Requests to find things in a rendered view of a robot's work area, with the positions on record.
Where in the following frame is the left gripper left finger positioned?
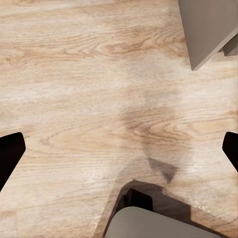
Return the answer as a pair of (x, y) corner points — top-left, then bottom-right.
(0, 132), (26, 191)

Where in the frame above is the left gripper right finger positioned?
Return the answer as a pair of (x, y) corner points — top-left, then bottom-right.
(222, 132), (238, 172)

